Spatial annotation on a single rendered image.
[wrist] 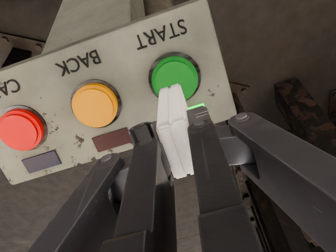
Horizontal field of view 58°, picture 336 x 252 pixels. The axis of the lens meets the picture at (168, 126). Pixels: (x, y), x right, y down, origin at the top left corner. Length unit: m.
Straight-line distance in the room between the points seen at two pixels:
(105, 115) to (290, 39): 0.83
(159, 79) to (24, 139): 0.14
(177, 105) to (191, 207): 1.41
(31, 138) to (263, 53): 0.84
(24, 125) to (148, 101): 0.11
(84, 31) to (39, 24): 0.60
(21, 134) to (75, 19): 0.15
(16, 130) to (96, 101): 0.08
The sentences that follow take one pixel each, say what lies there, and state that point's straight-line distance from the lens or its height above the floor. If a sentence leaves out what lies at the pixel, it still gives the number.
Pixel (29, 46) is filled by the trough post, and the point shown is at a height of 0.01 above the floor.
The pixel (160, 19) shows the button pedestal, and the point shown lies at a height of 0.58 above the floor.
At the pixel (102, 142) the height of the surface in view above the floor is 0.61.
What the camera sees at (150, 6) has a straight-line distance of 0.72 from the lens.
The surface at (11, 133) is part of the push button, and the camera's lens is 0.31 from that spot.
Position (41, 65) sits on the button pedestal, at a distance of 0.29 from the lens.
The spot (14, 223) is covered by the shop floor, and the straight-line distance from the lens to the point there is 1.66.
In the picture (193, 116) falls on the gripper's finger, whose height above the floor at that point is 0.70.
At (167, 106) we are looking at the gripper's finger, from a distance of 0.17.
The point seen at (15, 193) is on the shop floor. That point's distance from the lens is 1.46.
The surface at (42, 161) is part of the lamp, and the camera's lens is 0.32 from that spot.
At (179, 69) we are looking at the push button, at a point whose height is 0.61.
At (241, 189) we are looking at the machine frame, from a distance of 1.39.
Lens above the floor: 0.82
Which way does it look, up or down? 48 degrees down
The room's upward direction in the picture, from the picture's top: 170 degrees clockwise
